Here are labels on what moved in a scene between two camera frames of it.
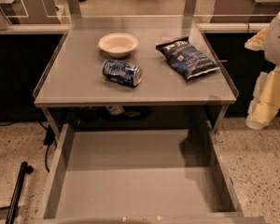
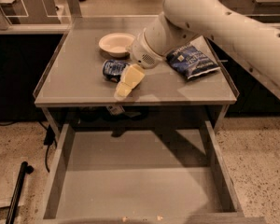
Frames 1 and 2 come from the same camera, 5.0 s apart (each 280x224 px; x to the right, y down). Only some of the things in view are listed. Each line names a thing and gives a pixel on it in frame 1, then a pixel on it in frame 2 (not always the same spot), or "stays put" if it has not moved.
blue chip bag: (186, 59) stays put
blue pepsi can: (122, 73) stays put
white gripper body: (279, 42) to (142, 55)
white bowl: (119, 45) stays put
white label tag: (115, 109) stays put
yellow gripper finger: (271, 92) to (132, 77)
